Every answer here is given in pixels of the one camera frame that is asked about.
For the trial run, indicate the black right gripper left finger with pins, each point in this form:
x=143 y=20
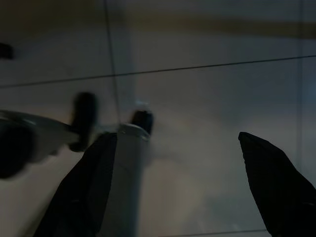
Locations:
x=81 y=197

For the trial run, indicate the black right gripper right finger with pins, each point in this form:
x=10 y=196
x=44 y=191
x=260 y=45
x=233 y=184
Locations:
x=284 y=197

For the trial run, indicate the black chair caster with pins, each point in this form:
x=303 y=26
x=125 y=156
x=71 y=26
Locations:
x=144 y=121
x=5 y=50

